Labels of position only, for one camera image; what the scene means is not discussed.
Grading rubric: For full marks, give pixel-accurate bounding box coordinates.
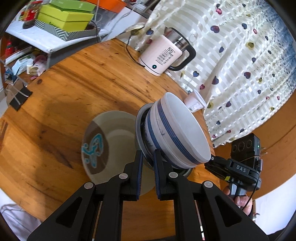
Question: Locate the white bowl blue stripe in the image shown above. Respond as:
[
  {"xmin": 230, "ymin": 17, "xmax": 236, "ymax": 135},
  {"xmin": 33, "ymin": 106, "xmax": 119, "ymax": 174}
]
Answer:
[
  {"xmin": 143, "ymin": 102, "xmax": 185, "ymax": 167},
  {"xmin": 155, "ymin": 92, "xmax": 211, "ymax": 169}
]

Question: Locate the black binder clip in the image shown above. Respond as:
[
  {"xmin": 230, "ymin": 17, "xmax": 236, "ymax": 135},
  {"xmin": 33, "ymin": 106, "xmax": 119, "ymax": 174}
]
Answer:
[
  {"xmin": 6, "ymin": 85, "xmax": 33, "ymax": 98},
  {"xmin": 9, "ymin": 97, "xmax": 25, "ymax": 111}
]

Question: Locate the red figurine bottle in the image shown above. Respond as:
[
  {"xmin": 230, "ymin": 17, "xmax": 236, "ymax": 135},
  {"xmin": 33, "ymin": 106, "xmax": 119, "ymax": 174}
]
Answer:
[{"xmin": 20, "ymin": 0, "xmax": 44, "ymax": 29}]

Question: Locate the heart print curtain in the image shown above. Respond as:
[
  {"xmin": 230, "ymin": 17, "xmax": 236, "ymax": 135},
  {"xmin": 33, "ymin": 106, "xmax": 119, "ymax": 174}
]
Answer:
[{"xmin": 134, "ymin": 0, "xmax": 296, "ymax": 149}]

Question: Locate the white shelf board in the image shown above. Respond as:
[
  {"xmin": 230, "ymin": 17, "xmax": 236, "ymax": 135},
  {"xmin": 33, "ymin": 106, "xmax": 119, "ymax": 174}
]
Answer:
[{"xmin": 5, "ymin": 22, "xmax": 109, "ymax": 54}]

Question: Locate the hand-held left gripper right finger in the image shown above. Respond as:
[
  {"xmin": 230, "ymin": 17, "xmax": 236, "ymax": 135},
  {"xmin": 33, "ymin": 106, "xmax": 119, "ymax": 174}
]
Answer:
[{"xmin": 153, "ymin": 149, "xmax": 270, "ymax": 241}]

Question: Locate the clear box orange lid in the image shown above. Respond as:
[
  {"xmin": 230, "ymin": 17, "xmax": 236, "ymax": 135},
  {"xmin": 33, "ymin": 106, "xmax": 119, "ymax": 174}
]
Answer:
[{"xmin": 87, "ymin": 0, "xmax": 148, "ymax": 18}]

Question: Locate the white plastic tub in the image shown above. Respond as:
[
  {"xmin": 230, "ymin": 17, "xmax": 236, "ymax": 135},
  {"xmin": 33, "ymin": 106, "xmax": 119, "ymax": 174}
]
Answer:
[{"xmin": 184, "ymin": 90, "xmax": 207, "ymax": 113}]

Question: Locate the black kettle cable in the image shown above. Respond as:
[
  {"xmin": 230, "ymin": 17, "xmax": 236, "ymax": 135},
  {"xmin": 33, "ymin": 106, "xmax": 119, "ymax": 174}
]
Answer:
[{"xmin": 125, "ymin": 35, "xmax": 146, "ymax": 67}]

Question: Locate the dark green box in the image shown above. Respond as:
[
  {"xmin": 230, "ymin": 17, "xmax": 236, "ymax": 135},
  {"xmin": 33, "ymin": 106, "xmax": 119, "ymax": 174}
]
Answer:
[{"xmin": 49, "ymin": 0, "xmax": 97, "ymax": 12}]

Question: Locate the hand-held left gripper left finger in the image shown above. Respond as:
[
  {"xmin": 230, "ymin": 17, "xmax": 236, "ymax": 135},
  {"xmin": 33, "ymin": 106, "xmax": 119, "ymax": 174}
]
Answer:
[{"xmin": 26, "ymin": 150, "xmax": 144, "ymax": 241}]

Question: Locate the cream electric kettle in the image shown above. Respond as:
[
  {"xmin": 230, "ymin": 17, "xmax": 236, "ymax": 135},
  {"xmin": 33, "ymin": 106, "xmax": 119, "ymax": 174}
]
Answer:
[{"xmin": 138, "ymin": 27, "xmax": 196, "ymax": 77}]

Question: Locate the person's right hand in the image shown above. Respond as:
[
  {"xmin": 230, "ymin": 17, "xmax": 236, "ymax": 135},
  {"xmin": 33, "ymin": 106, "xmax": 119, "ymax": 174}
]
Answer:
[{"xmin": 223, "ymin": 186, "xmax": 255, "ymax": 217}]

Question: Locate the red plastic toy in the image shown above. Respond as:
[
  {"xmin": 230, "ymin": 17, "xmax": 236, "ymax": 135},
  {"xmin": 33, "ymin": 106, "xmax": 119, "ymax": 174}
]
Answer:
[{"xmin": 5, "ymin": 39, "xmax": 15, "ymax": 55}]

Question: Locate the stainless steel bowl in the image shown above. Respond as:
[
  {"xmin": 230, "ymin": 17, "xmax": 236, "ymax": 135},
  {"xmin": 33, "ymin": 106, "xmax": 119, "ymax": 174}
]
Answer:
[{"xmin": 135, "ymin": 103, "xmax": 193, "ymax": 178}]

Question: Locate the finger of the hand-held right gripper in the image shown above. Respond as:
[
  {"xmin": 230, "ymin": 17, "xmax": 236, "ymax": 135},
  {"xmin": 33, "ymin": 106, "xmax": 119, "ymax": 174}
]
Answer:
[
  {"xmin": 203, "ymin": 162, "xmax": 230, "ymax": 183},
  {"xmin": 209, "ymin": 156, "xmax": 232, "ymax": 168}
]

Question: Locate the lime green box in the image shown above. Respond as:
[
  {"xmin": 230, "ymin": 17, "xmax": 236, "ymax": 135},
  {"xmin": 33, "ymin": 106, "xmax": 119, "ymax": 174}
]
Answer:
[{"xmin": 37, "ymin": 4, "xmax": 95, "ymax": 31}]

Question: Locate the beige plate blue motif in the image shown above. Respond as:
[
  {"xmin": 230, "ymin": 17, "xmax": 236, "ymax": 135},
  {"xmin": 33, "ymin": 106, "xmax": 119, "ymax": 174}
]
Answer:
[{"xmin": 81, "ymin": 111, "xmax": 156, "ymax": 195}]

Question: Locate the grey chevron pattern box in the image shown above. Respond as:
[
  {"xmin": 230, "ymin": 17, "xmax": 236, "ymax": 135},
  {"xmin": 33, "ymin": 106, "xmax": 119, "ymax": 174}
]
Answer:
[{"xmin": 34, "ymin": 19, "xmax": 101, "ymax": 42}]

